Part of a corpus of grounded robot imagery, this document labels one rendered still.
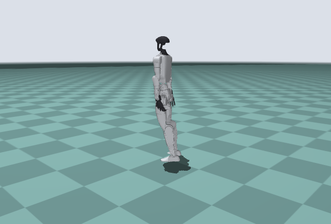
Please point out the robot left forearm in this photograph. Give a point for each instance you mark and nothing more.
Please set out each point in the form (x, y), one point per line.
(156, 87)

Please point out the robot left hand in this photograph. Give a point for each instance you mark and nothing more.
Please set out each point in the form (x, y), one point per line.
(159, 104)

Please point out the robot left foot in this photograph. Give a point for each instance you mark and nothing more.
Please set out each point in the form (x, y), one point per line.
(169, 158)

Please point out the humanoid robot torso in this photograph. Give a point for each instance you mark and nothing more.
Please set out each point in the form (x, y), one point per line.
(165, 73)

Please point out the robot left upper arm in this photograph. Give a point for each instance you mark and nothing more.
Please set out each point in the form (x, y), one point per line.
(157, 61)

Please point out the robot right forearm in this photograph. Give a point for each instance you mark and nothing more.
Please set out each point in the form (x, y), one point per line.
(169, 84)

